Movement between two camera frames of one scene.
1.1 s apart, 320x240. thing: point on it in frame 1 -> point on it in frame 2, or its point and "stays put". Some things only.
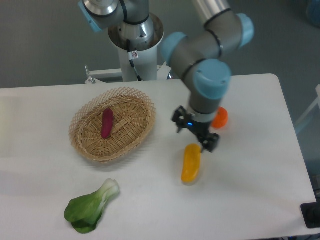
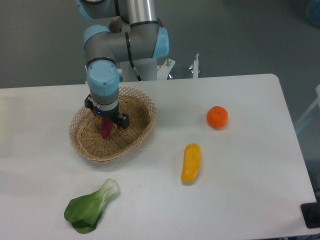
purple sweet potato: (108, 117) stays put
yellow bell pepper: (191, 162) stays put
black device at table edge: (310, 212) stays put
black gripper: (200, 128) -> (122, 120)
